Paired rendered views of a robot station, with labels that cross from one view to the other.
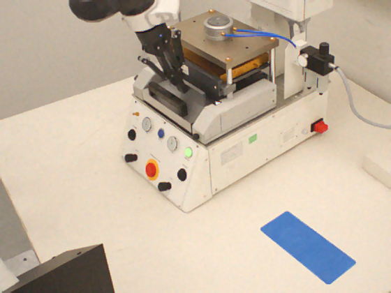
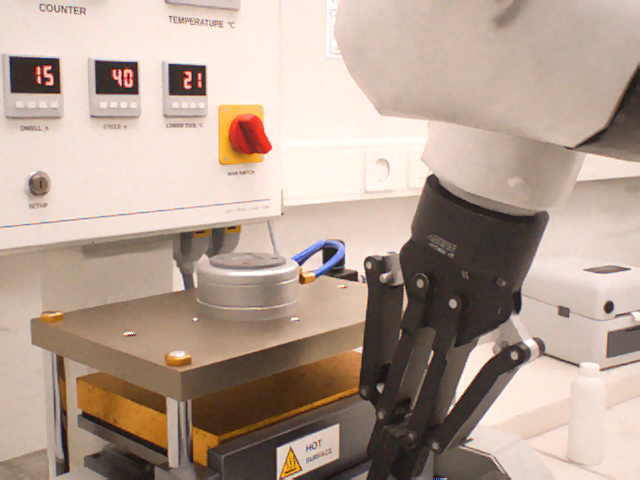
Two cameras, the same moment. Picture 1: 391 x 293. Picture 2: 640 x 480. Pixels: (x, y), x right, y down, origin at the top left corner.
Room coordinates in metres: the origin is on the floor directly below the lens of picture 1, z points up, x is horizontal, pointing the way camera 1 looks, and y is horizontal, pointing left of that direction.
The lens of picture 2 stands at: (1.38, 0.64, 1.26)
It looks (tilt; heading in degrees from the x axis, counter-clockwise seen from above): 9 degrees down; 261
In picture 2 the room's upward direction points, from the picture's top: straight up
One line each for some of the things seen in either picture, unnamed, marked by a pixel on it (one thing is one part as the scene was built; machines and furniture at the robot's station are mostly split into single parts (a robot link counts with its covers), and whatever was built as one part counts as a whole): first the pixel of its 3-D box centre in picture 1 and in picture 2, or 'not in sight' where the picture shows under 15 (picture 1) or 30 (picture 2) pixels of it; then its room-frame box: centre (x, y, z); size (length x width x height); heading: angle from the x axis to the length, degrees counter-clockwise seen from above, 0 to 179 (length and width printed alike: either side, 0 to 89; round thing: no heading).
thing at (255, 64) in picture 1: (221, 49); (257, 360); (1.33, 0.00, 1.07); 0.22 x 0.17 x 0.10; 38
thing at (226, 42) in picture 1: (233, 41); (241, 328); (1.34, -0.04, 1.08); 0.31 x 0.24 x 0.13; 38
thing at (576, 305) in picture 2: not in sight; (585, 308); (0.63, -0.87, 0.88); 0.25 x 0.20 x 0.17; 114
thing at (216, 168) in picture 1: (225, 121); not in sight; (1.32, -0.01, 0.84); 0.53 x 0.37 x 0.17; 128
